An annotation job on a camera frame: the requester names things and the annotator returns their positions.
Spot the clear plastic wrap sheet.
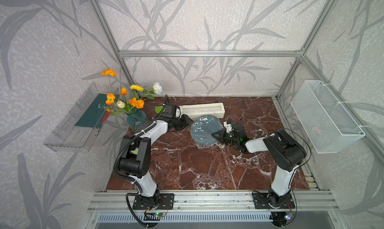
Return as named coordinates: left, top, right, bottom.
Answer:
left=189, top=114, right=225, bottom=148

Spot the teal ceramic plate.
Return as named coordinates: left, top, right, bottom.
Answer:
left=190, top=114, right=225, bottom=147

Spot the white plastic wrap dispenser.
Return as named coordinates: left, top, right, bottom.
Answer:
left=180, top=103, right=225, bottom=120

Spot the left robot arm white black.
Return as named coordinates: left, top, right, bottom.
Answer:
left=113, top=104, right=193, bottom=198

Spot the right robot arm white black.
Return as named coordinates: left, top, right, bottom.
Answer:
left=211, top=122, right=307, bottom=198

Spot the blue glass vase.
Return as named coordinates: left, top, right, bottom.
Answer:
left=127, top=110, right=150, bottom=133

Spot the orange and white flower bouquet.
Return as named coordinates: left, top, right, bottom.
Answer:
left=106, top=82, right=163, bottom=115

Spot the green notebook on shelf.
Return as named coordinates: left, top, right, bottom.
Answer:
left=75, top=93, right=110, bottom=129

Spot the green toy shovel yellow handle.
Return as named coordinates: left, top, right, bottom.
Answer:
left=155, top=105, right=165, bottom=115

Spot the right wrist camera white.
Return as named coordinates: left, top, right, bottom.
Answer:
left=223, top=122, right=233, bottom=134

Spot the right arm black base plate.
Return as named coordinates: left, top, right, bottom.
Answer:
left=252, top=191, right=296, bottom=210

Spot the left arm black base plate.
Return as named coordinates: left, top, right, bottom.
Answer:
left=132, top=193, right=175, bottom=210

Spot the white wire mesh basket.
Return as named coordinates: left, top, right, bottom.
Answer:
left=291, top=80, right=366, bottom=154

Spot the clear acrylic wall shelf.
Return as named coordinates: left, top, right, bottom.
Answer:
left=43, top=83, right=119, bottom=153

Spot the aluminium frame rail front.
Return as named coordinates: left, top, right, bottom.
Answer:
left=86, top=190, right=340, bottom=213

